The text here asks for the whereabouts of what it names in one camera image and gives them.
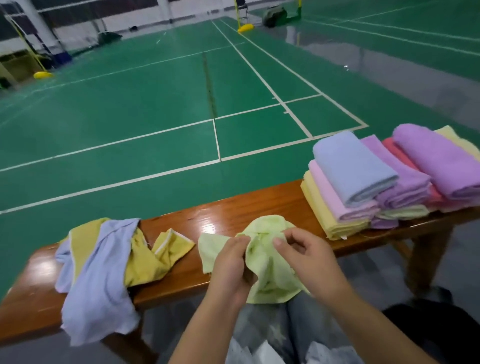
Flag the person's right hand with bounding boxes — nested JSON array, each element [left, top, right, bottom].
[[272, 227, 355, 305]]

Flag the person's left hand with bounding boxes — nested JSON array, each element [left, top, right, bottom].
[[206, 234, 258, 310]]

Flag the yellow green towel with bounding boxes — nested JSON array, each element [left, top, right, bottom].
[[197, 214, 307, 305]]

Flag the pale yellow towel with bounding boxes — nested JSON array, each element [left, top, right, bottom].
[[300, 180, 335, 237], [302, 170, 372, 241], [435, 124, 480, 162]]

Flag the light pink towel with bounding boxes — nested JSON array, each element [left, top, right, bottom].
[[308, 159, 381, 223]]

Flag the yellow white striped cloth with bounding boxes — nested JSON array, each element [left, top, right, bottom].
[[150, 228, 197, 279]]

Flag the light green striped towel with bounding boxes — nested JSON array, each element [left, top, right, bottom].
[[377, 204, 432, 222]]

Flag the white blue towel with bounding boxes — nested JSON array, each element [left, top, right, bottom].
[[312, 131, 400, 209]]

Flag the light blue towel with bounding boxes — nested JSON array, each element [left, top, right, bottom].
[[54, 218, 142, 347]]

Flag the hot pink towel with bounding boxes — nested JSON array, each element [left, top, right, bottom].
[[382, 137, 480, 213]]

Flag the person's right forearm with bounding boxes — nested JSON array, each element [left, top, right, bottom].
[[322, 283, 440, 364]]

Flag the person's left forearm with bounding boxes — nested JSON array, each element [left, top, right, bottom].
[[168, 296, 252, 364]]

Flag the person's grey trousers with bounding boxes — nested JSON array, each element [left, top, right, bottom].
[[225, 292, 354, 364]]

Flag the brown wooden bench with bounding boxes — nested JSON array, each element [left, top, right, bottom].
[[0, 178, 480, 364]]

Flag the black sports bag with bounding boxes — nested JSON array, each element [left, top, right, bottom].
[[262, 5, 303, 30]]

